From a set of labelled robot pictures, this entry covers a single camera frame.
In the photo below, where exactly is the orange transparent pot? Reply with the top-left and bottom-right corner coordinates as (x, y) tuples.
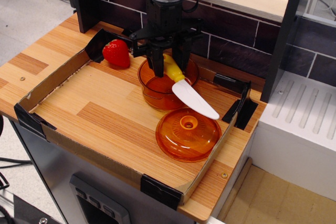
(138, 60), (185, 111)

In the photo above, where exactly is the dark grey vertical post right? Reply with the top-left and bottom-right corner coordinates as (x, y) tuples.
(260, 0), (308, 102)

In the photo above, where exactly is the red toy strawberry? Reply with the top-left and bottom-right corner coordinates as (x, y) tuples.
(102, 39), (130, 68)

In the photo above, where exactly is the white toy sink drainboard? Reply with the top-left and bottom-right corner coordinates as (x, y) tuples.
(249, 72), (335, 200)

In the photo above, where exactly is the yellow handled white toy knife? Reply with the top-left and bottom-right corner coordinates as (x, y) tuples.
(163, 54), (219, 120)

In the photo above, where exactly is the orange transparent pot lid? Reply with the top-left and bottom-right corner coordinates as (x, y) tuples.
(155, 108), (222, 162)

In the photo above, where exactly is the cardboard fence with black tape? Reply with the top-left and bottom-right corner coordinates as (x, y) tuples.
(14, 29), (264, 212)

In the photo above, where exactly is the grey oven control panel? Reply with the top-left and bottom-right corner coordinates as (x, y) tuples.
(70, 175), (131, 223)

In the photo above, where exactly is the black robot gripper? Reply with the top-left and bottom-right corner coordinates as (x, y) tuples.
(130, 0), (203, 78)

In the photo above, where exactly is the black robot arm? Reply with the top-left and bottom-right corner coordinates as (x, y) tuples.
(130, 0), (203, 77)

